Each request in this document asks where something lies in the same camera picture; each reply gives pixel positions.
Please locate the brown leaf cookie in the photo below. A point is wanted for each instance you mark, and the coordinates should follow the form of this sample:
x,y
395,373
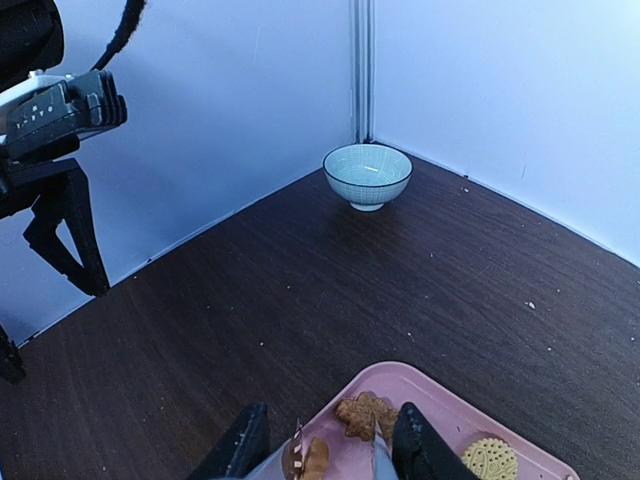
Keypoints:
x,y
365,415

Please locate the pale blue ceramic bowl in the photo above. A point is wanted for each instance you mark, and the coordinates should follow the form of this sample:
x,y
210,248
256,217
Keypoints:
x,y
367,176

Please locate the left frame post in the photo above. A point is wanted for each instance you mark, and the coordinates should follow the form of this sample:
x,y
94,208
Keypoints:
x,y
363,41

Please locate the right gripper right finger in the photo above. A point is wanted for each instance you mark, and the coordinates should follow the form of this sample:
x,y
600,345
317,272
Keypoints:
x,y
420,453

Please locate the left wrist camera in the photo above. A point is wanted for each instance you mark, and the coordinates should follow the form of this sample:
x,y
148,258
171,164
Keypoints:
x,y
49,115

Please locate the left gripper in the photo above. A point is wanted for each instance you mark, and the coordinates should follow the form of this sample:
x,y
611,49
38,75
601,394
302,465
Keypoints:
x,y
62,229

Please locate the tan maple leaf cookie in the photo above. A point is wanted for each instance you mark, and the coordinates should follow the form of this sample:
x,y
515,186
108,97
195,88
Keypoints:
x,y
316,461

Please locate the round cookie tray top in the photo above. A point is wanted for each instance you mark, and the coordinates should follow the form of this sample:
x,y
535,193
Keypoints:
x,y
491,459

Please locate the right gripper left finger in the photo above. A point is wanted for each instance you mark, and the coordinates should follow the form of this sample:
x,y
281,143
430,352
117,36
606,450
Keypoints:
x,y
243,446

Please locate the silver white tongs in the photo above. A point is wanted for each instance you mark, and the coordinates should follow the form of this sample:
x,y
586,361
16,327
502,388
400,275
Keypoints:
x,y
350,458

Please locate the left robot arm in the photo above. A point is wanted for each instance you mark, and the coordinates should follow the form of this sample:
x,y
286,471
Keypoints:
x,y
32,40

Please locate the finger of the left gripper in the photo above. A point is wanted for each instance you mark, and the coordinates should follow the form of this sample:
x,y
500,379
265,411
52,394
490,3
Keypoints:
x,y
11,364

